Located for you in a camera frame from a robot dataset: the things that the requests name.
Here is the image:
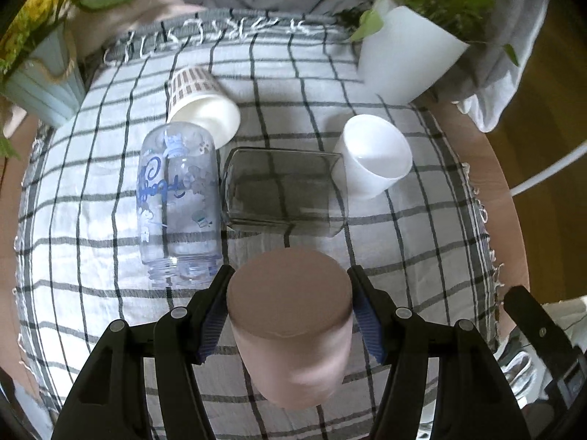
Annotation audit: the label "white plant pot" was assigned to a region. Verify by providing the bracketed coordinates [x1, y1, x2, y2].
[357, 0, 470, 105]

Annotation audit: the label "pink cup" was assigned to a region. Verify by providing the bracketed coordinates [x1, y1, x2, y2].
[226, 247, 355, 410]

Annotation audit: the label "white cable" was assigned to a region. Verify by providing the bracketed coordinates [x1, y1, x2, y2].
[510, 138, 587, 196]

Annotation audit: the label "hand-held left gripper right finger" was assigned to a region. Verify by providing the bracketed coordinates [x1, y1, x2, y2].
[347, 265, 523, 440]

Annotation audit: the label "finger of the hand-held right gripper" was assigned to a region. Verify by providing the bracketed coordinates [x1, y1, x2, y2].
[503, 285, 579, 411]

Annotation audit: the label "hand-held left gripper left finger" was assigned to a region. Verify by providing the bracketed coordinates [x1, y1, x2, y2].
[50, 264, 236, 440]

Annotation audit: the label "checkered tablecloth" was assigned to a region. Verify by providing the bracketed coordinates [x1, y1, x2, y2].
[13, 15, 500, 440]

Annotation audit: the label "clear printed glass cup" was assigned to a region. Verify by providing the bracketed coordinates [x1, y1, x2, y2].
[136, 121, 220, 290]

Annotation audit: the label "grey square glass cup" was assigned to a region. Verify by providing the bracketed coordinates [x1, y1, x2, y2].
[220, 147, 350, 238]

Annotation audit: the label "white plastic cup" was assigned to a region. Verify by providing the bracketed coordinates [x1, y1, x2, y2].
[333, 114, 413, 199]

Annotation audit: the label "brown patterned paper cup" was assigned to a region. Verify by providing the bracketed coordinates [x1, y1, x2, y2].
[166, 66, 241, 150]

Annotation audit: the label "light blue ribbed vase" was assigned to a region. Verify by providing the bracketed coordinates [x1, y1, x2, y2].
[2, 19, 87, 128]

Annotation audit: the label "yellow flowers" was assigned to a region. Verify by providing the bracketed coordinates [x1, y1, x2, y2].
[0, 0, 146, 74]

